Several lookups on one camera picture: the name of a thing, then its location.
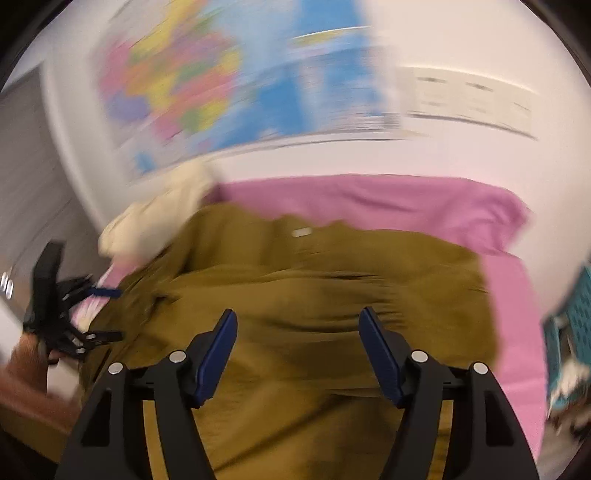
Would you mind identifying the olive brown jacket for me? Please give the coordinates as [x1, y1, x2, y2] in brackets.
[81, 203, 500, 480]

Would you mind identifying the cream cloth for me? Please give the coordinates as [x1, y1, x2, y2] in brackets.
[98, 162, 219, 269]

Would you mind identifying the pink blanket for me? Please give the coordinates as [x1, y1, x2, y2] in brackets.
[69, 173, 551, 468]

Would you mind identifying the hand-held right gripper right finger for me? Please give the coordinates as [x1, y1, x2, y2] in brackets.
[359, 306, 540, 480]

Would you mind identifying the blue wall map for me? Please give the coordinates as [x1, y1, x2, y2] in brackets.
[259, 0, 403, 148]

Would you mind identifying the person's left forearm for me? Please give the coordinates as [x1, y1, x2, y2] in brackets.
[0, 335, 83, 445]

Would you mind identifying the teal plastic basket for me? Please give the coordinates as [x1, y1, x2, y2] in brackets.
[541, 265, 591, 412]

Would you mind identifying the colourful wall map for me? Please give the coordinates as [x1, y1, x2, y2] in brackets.
[90, 0, 305, 184]

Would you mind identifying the white wall switch panel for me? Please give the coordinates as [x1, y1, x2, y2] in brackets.
[401, 67, 540, 140]

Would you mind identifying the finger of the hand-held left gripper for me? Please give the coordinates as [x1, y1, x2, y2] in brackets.
[67, 328, 124, 357]
[56, 274, 122, 306]

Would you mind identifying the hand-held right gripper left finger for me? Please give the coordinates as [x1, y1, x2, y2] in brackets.
[54, 308, 238, 480]

